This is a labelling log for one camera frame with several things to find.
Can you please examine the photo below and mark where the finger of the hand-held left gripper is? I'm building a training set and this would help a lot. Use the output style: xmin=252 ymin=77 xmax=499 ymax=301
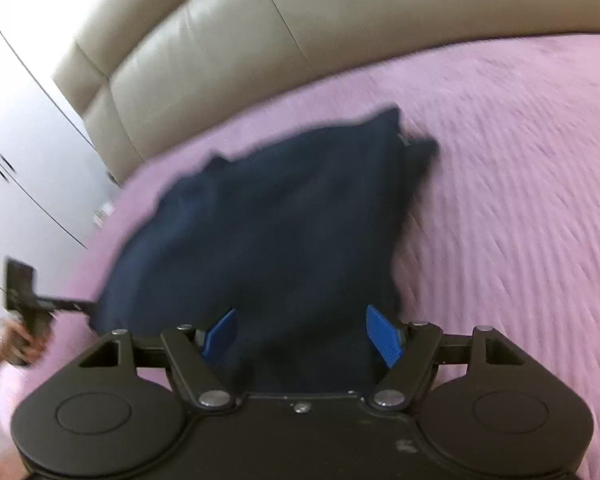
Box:
xmin=54 ymin=298 xmax=102 ymax=316

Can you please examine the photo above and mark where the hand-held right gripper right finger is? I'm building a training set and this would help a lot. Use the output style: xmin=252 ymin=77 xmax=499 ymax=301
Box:
xmin=365 ymin=305 xmax=526 ymax=409

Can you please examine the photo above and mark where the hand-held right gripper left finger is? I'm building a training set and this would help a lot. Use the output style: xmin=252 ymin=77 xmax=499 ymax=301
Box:
xmin=77 ymin=308 xmax=242 ymax=409

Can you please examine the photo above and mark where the navy hoodie with white stripes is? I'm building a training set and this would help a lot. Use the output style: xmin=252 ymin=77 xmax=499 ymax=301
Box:
xmin=87 ymin=105 xmax=441 ymax=393

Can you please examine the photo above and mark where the person's left hand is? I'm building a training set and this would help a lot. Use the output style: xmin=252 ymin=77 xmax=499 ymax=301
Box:
xmin=0 ymin=321 xmax=48 ymax=363

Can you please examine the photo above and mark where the grey bedside table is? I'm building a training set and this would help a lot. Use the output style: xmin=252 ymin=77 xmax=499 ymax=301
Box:
xmin=92 ymin=201 xmax=117 ymax=227

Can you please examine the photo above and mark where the white wardrobe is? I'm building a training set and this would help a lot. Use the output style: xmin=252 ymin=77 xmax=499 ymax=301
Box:
xmin=0 ymin=0 xmax=126 ymax=331

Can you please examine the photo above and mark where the purple quilted blanket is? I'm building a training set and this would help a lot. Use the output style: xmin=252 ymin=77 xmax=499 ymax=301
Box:
xmin=0 ymin=30 xmax=600 ymax=480

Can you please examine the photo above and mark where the beige leather headboard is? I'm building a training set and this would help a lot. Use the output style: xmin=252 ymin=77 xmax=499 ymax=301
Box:
xmin=52 ymin=0 xmax=600 ymax=188

